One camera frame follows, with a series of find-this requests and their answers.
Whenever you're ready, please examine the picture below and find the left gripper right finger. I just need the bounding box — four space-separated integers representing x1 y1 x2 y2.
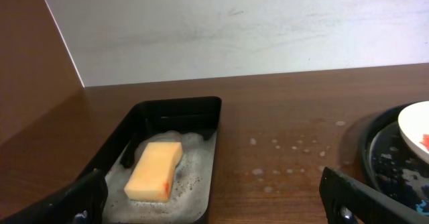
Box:
319 167 428 224

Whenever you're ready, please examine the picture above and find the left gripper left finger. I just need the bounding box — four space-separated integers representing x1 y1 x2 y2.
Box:
1 170 108 224

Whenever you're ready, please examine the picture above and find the yellow sponge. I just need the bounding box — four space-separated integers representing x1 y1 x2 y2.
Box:
124 142 183 203

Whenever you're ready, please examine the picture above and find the black round tray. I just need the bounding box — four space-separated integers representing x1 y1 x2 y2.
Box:
358 104 428 217

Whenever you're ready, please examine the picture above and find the black rectangular soap tray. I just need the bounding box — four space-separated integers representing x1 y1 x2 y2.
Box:
81 97 222 224

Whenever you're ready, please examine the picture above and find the white plate bottom left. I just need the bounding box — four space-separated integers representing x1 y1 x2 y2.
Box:
397 101 428 163

